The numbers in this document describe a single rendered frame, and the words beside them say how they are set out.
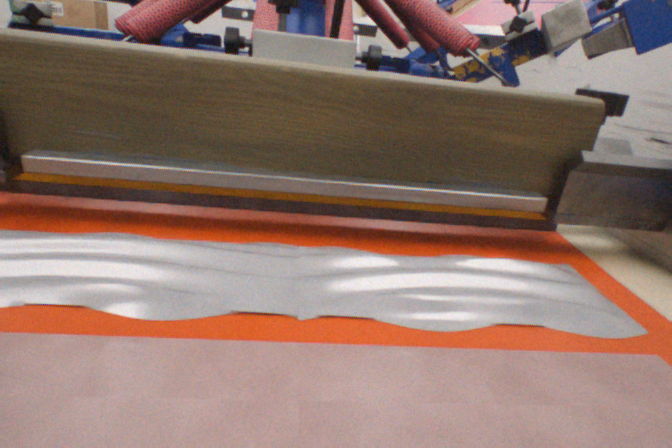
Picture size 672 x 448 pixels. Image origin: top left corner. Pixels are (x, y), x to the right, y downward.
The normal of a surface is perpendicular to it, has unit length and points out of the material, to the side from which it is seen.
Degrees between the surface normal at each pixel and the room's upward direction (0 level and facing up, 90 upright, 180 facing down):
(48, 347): 0
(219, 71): 90
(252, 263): 33
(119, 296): 41
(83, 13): 89
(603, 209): 90
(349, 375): 0
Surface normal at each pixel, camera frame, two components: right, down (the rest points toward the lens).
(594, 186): 0.09, 0.36
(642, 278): 0.11, -0.93
